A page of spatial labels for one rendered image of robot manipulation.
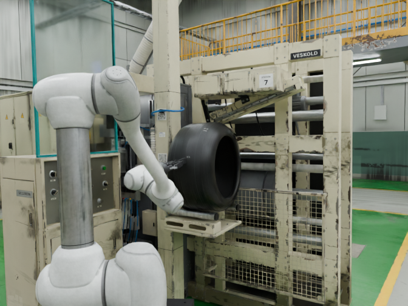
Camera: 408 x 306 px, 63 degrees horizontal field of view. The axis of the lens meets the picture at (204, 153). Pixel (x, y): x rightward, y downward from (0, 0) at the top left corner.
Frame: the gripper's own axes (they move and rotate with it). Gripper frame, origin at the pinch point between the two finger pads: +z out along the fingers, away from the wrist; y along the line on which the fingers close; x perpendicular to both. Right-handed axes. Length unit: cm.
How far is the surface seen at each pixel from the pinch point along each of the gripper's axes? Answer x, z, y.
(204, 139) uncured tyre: -10.1, 12.2, -8.4
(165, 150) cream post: -1.5, 22.8, 28.5
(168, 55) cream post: -61, 32, 25
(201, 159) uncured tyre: 0.0, 5.7, -9.7
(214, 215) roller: 33.6, 10.2, -11.4
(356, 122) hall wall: 90, 950, 32
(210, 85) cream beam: -40, 55, 9
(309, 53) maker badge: -55, 88, -49
